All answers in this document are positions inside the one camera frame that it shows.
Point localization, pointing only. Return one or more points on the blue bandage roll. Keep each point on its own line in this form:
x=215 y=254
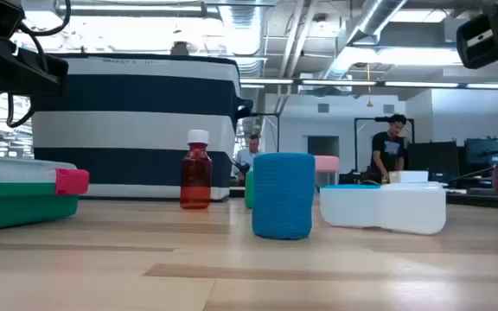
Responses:
x=283 y=198

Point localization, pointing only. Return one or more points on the white blue pill organizer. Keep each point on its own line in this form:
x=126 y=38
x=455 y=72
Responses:
x=383 y=209

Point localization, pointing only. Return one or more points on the silver ventilation duct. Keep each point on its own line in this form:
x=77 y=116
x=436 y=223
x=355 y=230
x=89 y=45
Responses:
x=376 y=17

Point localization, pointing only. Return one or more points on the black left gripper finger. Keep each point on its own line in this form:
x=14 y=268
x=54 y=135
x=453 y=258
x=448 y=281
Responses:
x=46 y=78

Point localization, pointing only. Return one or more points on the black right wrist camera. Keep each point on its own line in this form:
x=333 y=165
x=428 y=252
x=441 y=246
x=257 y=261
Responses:
x=480 y=41

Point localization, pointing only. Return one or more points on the white box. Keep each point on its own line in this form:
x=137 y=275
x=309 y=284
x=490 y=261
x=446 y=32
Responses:
x=409 y=176

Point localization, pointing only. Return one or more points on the person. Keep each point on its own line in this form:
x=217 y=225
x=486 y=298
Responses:
x=385 y=151
x=249 y=157

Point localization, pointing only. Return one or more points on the black metal stand frame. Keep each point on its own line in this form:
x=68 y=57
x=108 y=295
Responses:
x=355 y=142

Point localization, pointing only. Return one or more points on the amber medicine bottle white cap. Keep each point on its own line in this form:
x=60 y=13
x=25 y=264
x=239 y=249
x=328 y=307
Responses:
x=196 y=181

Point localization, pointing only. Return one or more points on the black aluminium table frame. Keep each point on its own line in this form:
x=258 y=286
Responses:
x=469 y=199

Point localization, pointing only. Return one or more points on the green first aid kit box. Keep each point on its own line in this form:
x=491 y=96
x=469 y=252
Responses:
x=20 y=207

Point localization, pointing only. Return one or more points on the yellow hanging pendant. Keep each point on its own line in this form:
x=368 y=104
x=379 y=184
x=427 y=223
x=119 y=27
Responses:
x=369 y=103

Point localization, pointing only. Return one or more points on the dark computer monitor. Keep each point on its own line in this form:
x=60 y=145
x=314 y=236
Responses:
x=432 y=160
x=487 y=151

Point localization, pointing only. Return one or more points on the navy white striped fabric basket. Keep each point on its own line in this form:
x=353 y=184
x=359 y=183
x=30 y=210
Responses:
x=145 y=129

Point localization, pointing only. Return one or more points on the green bandage roll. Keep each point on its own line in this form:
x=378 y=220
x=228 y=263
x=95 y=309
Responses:
x=249 y=190

